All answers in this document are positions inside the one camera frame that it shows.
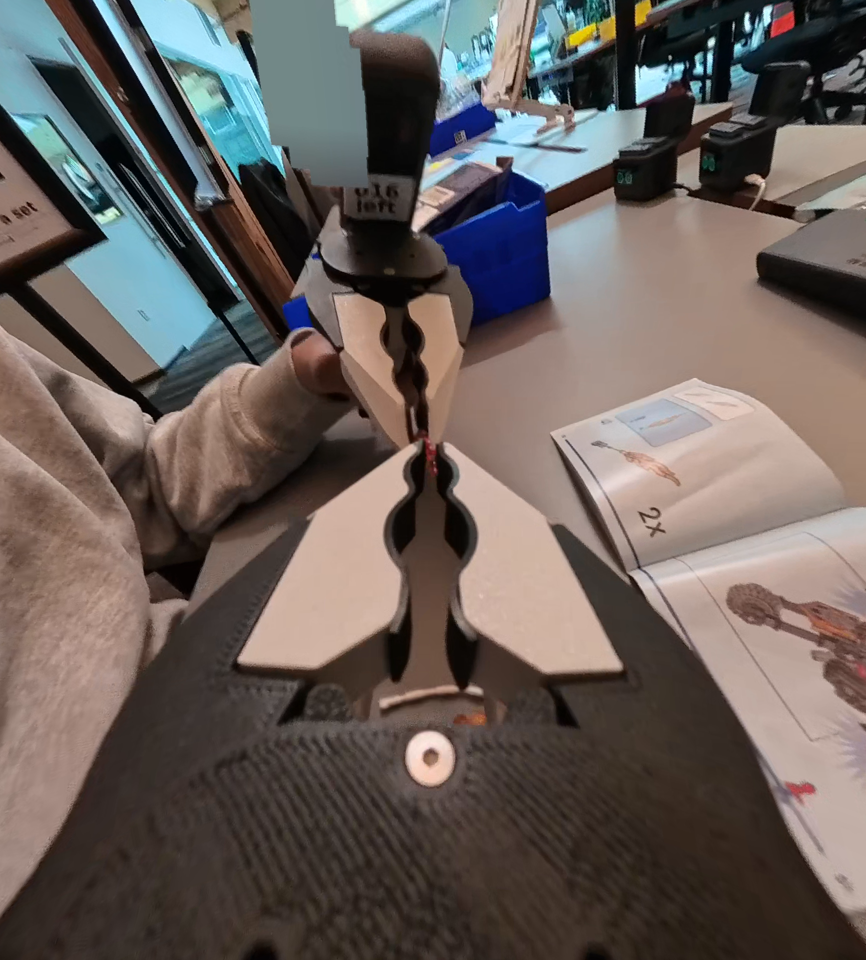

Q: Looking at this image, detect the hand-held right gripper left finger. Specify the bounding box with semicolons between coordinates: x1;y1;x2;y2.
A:
236;442;422;721

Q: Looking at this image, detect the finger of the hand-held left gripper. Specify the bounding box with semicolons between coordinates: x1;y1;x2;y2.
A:
405;292;468;444
331;292;416;451

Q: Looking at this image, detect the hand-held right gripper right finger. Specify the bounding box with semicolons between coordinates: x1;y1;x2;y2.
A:
436;442;625;721

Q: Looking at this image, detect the lego instruction booklet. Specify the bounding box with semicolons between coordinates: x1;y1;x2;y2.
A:
551;378;866;912

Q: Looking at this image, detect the person's left forearm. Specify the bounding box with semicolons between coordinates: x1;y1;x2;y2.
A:
140;360;329;556

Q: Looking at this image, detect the dark lego box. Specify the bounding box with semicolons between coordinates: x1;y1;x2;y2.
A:
410;159;512;230

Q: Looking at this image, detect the person's left hand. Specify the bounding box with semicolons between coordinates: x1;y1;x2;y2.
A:
290;327;362;417

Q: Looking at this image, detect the small blue plastic bin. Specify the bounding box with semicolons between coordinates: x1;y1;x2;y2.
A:
433;101;497;155

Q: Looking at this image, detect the large blue plastic bin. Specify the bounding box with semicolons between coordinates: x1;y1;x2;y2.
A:
283;171;551;331

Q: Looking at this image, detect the tilted instruction board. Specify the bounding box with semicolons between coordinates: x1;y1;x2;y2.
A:
481;0;576;136

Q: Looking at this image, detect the black metal pole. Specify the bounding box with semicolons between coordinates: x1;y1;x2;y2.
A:
613;0;640;110

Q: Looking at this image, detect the black charger with green lights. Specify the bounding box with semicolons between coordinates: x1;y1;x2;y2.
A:
699;120;767;192
614;137;677;202

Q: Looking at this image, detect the black upright device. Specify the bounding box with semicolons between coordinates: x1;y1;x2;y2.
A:
643;93;696;147
751;61;811;127

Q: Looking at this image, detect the framed marker poster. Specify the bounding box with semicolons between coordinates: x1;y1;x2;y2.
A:
0;45;107;301

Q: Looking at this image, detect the black flat case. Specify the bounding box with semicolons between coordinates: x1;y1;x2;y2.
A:
757;210;866;316

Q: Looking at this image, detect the silver laptop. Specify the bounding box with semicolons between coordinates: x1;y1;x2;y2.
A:
793;153;866;222

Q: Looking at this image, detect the white lego chain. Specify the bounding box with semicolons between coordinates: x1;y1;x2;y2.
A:
379;684;490;710

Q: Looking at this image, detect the wooden post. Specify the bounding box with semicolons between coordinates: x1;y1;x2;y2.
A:
46;0;295;342

